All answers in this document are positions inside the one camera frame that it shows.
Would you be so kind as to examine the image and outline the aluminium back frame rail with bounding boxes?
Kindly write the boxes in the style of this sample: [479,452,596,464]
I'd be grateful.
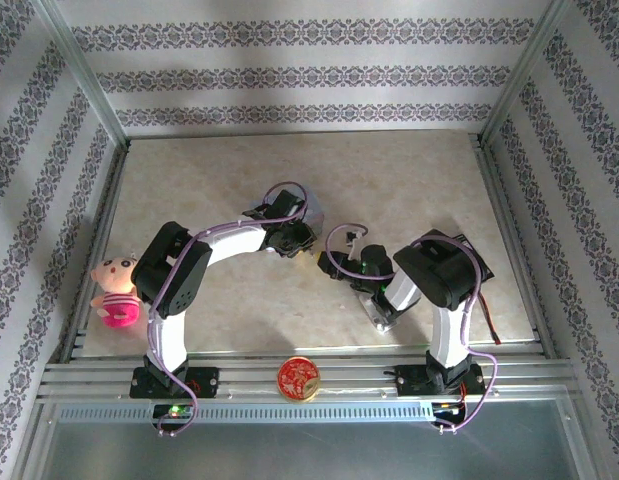
[122,129,486,145]

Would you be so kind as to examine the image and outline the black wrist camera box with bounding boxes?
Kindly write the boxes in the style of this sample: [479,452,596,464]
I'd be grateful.
[361,243,391,277]
[262,188,308,221]

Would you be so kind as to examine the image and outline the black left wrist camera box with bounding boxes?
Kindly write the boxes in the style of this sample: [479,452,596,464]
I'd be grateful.
[262,188,308,221]

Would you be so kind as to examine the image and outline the aluminium side frame rail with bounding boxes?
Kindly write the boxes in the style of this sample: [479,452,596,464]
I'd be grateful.
[468,134,558,359]
[58,142,130,364]

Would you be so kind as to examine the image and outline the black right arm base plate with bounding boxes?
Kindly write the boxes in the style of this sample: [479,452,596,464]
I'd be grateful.
[394,363,486,398]

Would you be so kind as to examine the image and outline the red round tin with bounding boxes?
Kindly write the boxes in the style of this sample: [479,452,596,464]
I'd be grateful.
[276,355,322,404]

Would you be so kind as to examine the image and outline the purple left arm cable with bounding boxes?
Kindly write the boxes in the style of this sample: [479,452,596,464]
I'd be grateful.
[146,180,310,437]

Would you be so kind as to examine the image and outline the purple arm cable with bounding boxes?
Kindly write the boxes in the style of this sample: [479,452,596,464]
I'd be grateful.
[146,180,310,437]
[326,223,499,435]

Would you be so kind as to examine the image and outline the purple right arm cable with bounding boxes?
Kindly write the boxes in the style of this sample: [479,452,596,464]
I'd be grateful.
[326,223,499,435]

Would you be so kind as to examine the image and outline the pink plush doll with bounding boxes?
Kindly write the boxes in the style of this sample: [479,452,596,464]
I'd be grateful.
[89,253,143,330]

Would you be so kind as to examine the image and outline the red and black wire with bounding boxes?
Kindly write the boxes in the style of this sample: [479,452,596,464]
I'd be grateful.
[476,292,504,346]

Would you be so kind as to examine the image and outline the blue star-patterned box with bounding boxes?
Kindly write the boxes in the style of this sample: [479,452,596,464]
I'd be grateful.
[299,185,325,239]

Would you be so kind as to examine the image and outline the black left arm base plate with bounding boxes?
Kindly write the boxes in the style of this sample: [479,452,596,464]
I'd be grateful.
[129,366,221,400]

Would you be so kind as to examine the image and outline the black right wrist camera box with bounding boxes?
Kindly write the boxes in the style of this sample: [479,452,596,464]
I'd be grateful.
[361,243,391,277]

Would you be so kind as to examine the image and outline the aluminium front frame rail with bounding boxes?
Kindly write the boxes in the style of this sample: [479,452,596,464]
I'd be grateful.
[36,357,583,404]

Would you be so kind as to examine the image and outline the aluminium corner post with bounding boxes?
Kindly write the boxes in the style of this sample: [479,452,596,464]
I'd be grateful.
[36,0,130,146]
[478,0,583,146]

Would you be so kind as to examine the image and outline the clear acrylic plate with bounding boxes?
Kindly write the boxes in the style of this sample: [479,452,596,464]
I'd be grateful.
[357,292,403,334]

